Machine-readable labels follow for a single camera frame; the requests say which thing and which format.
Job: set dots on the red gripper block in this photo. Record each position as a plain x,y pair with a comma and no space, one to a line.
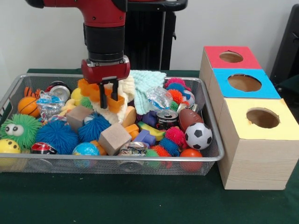
105,71

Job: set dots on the cream knitted cloth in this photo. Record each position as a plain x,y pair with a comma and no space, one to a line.
127,89

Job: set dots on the orange toy brick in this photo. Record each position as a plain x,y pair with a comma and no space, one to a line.
90,89

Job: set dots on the mint green cloth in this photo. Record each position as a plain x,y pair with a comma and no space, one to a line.
149,79

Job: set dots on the clear plastic bottle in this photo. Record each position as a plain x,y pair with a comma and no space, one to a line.
158,98

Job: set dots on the black drink can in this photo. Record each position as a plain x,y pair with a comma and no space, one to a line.
166,121

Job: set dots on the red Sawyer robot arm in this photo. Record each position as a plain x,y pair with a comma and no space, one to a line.
104,37

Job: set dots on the shallow mesh bin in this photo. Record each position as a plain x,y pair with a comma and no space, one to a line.
140,166

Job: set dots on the wooden box with three holes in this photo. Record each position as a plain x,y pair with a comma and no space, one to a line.
257,163

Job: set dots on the blue spiky ball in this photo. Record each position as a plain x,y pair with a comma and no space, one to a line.
93,128
56,137

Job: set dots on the plain wooden block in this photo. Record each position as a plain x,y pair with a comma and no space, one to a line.
114,140

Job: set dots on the brown toy football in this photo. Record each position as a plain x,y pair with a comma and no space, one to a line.
190,119

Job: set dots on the green spiky ball with eyes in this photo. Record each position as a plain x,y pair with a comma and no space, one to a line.
25,123

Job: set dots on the black and white soccer ball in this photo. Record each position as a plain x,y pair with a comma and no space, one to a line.
198,136

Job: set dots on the dark green tablecloth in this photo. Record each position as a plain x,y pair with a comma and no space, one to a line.
290,85
116,203

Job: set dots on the black upright bar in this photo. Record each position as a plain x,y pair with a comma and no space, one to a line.
287,46

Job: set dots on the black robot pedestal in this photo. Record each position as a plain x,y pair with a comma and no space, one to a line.
149,35

